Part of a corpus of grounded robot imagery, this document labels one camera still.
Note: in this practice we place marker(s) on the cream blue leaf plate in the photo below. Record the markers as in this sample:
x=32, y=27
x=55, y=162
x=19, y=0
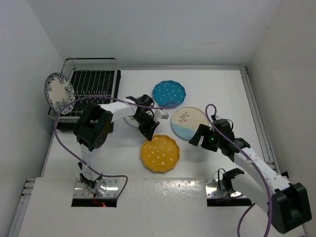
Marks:
x=185, y=122

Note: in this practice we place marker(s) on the metal base plate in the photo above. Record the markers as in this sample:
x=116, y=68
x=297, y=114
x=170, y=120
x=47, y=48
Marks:
x=213, y=191
x=104, y=189

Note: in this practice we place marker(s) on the blue floral rim plate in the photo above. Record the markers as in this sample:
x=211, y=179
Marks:
x=59, y=92

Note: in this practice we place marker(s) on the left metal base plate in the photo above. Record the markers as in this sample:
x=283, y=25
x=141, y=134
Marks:
x=104, y=189

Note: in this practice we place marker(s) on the white watermelon pattern plate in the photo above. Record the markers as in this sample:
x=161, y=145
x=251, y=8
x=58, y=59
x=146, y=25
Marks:
x=132, y=121

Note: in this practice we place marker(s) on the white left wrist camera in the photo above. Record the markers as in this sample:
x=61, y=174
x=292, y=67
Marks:
x=161, y=114

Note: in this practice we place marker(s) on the silver wire dish rack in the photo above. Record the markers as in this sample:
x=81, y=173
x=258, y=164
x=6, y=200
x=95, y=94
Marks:
x=94, y=64

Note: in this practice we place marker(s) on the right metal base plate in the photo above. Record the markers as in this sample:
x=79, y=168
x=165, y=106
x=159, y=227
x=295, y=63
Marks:
x=213, y=191

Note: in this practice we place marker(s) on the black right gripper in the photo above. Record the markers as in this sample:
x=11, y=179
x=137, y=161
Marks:
x=202, y=130

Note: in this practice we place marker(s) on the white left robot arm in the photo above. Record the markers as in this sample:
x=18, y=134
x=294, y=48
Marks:
x=95, y=124

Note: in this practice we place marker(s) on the black drip tray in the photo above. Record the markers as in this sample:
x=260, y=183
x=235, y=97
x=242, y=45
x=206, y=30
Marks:
x=89, y=83

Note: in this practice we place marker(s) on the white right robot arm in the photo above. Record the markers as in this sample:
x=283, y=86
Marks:
x=286, y=204

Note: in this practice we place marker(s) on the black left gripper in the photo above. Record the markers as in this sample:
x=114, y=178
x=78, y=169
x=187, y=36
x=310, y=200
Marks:
x=149, y=132

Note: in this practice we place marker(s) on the teal polka dot plate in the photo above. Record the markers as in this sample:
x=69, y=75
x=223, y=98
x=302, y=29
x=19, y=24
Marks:
x=168, y=93

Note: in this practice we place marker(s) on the yellow polka dot plate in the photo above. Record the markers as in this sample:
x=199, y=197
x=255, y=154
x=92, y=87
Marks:
x=161, y=154

